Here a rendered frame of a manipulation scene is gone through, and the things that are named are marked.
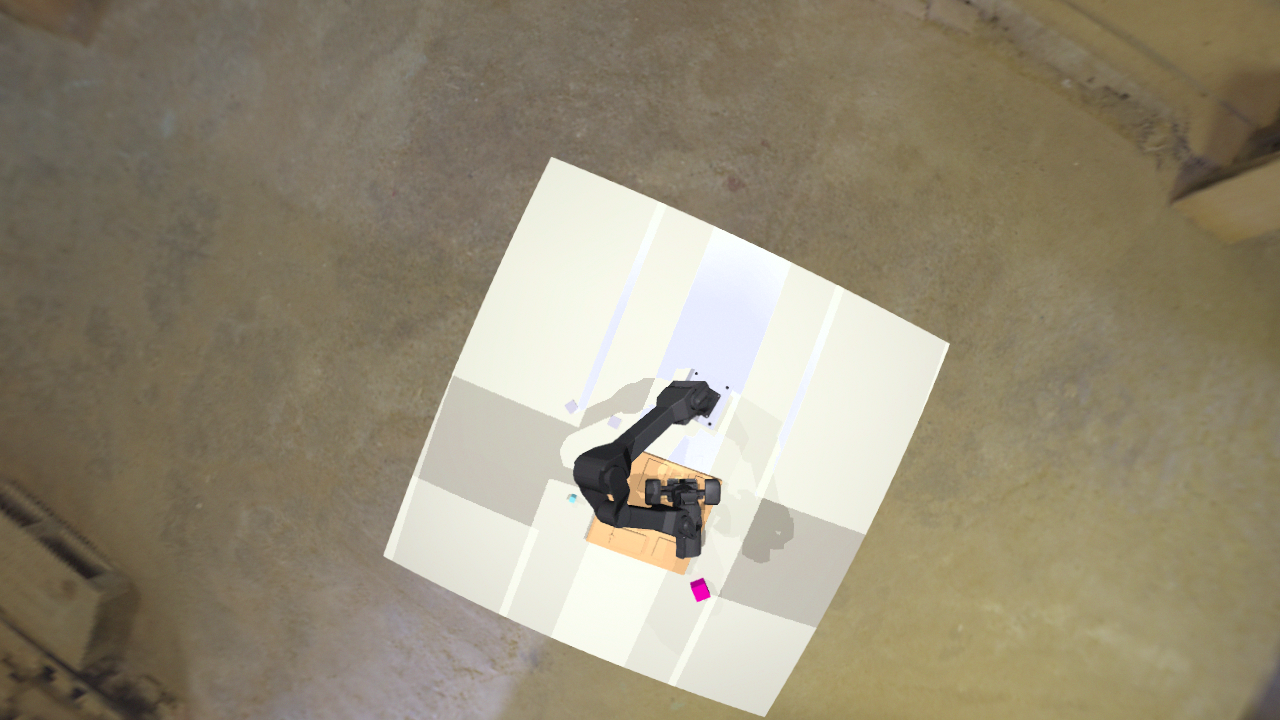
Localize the magenta cube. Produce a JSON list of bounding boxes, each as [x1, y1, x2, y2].
[[690, 578, 710, 602]]

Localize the tan puzzle board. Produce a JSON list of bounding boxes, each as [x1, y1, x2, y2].
[[586, 451, 722, 575]]

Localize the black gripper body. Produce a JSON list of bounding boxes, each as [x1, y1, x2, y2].
[[645, 479, 721, 505]]

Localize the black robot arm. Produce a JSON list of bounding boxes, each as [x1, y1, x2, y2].
[[573, 380, 721, 560]]

